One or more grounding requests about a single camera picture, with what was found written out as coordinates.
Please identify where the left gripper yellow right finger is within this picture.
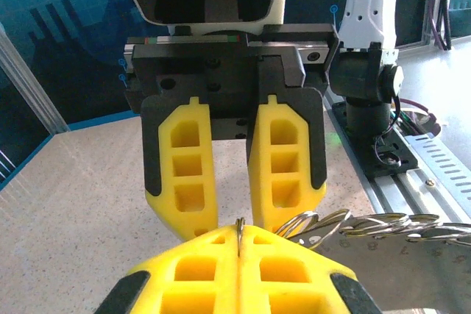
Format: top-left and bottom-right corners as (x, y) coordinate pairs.
(239, 224), (383, 314)

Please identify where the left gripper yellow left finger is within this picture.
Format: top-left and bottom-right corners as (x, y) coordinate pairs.
(93, 225), (240, 314)

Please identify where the silver split key ring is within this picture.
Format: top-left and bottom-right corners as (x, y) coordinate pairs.
(340, 213), (411, 238)
(275, 214), (314, 247)
(386, 214), (442, 236)
(235, 217), (247, 258)
(415, 220), (471, 241)
(290, 210), (320, 249)
(312, 209), (353, 236)
(445, 229), (471, 247)

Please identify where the numbered metal key ring plate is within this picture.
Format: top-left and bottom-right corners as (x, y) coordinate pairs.
(290, 224), (471, 314)

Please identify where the blue table edge trim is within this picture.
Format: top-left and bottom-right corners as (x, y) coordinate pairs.
(0, 110), (143, 192)

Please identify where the black arm base cable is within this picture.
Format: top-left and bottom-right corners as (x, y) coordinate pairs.
(373, 93), (403, 166)

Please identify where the aluminium mounting rail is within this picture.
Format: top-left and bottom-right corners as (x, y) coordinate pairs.
(322, 91), (471, 226)

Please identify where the purple cable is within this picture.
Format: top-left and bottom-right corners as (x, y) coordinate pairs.
(399, 97), (441, 135)

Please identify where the slotted grey cable tray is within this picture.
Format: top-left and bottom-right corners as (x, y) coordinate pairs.
(404, 133), (471, 215)

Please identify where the black cable bundle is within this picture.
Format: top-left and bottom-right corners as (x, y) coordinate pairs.
(437, 0), (454, 52)

